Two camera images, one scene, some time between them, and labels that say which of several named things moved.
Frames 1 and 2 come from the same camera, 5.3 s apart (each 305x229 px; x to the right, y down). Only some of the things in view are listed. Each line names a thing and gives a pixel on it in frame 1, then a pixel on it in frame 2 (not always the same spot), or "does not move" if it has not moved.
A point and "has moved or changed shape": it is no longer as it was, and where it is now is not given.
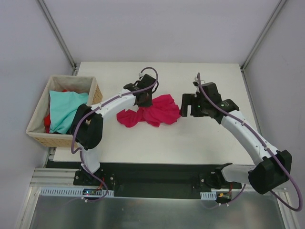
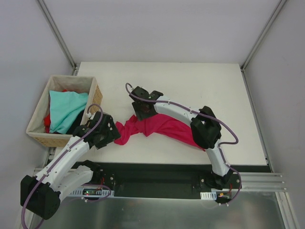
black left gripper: x=144 y=99 -> x=112 y=130
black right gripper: x=194 y=108 -> x=142 y=112
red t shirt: x=46 y=121 does not move
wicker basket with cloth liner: x=35 y=129 does not move
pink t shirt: x=164 y=110 has moved or changed shape
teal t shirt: x=64 y=105 does not move
